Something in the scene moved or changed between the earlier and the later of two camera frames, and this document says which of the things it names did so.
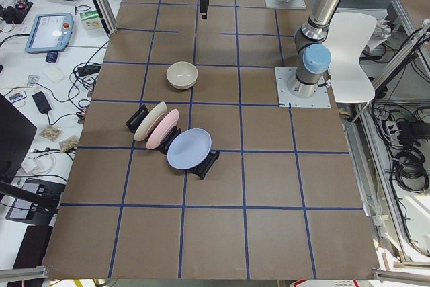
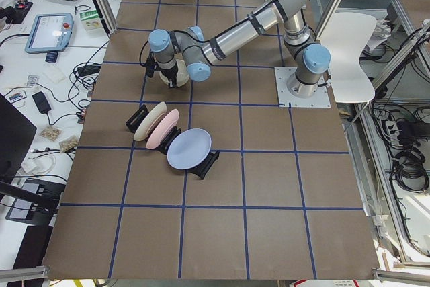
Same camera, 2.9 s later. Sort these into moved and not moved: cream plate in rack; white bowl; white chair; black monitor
Moved: white bowl
Not moved: white chair; black monitor; cream plate in rack
